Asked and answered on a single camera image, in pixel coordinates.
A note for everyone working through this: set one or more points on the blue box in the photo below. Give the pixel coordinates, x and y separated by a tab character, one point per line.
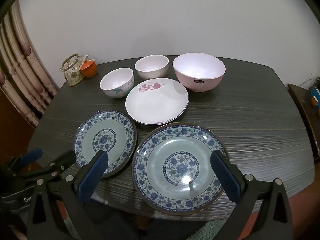
316	93

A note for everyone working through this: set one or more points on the orange cup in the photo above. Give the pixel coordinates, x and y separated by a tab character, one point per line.
88	70

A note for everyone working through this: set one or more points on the pale pink small bowl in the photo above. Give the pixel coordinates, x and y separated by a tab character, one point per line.
150	65

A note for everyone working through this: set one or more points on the small blue floral plate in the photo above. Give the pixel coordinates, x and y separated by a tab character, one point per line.
107	130

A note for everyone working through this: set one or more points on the white plate with pink flowers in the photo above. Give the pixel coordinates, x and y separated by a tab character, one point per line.
155	102

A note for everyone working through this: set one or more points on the large pink bowl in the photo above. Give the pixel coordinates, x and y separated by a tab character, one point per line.
200	67

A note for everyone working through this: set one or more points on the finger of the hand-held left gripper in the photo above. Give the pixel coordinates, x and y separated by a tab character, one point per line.
62	160
31	155

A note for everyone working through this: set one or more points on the dark wooden side cabinet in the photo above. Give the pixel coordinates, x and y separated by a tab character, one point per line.
300	110

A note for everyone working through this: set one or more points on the large blue floral plate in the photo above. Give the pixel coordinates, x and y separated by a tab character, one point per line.
175	150

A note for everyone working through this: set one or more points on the white bowl with cartoon print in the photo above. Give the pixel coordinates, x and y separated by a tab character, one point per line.
115	80

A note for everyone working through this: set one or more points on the floral ceramic teapot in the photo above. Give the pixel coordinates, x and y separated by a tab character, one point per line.
72	75

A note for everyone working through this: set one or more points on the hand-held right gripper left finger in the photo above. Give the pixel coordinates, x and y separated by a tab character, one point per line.
92	177

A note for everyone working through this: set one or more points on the beige patterned curtain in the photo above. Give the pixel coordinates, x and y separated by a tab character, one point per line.
17	67

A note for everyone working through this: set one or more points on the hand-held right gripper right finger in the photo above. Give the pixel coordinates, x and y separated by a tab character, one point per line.
226	177

